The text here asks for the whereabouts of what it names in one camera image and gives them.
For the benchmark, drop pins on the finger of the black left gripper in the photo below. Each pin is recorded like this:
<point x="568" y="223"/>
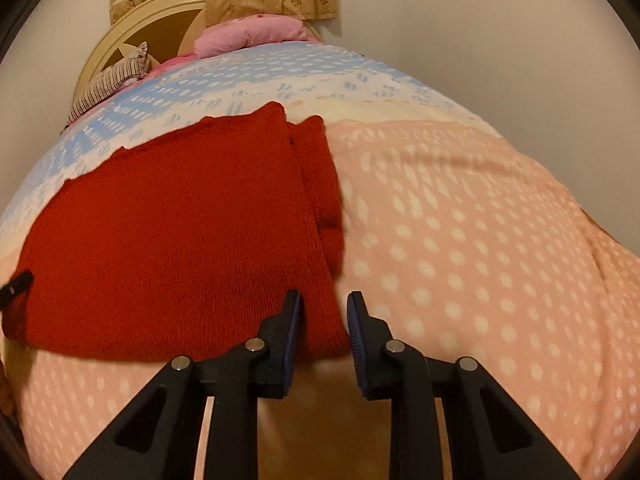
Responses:
<point x="16" y="286"/>

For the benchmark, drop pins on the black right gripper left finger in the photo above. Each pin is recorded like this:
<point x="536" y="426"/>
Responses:
<point x="156" y="435"/>

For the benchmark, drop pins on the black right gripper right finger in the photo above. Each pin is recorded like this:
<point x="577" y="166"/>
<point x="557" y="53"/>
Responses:
<point x="446" y="416"/>

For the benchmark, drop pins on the red knitted sweater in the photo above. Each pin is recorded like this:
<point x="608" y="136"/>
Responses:
<point x="184" y="244"/>

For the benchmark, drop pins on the person's left hand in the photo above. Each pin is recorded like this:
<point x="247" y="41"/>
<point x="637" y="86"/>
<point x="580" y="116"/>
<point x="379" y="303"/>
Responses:
<point x="6" y="395"/>

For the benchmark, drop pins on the polka dot bed quilt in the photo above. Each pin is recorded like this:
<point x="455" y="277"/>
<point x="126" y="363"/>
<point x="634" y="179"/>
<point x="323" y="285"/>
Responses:
<point x="463" y="245"/>

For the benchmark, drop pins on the striped grey pillow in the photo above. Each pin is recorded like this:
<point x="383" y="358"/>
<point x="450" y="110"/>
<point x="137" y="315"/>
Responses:
<point x="131" y="68"/>

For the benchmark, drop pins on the pink bed sheet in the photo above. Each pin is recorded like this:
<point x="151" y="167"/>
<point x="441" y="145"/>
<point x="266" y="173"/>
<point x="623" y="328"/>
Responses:
<point x="177" y="61"/>

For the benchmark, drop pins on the cream wooden headboard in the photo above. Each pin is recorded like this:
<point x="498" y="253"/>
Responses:
<point x="170" y="28"/>

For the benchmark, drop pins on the pink pillow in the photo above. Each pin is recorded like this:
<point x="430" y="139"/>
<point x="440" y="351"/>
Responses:
<point x="253" y="31"/>

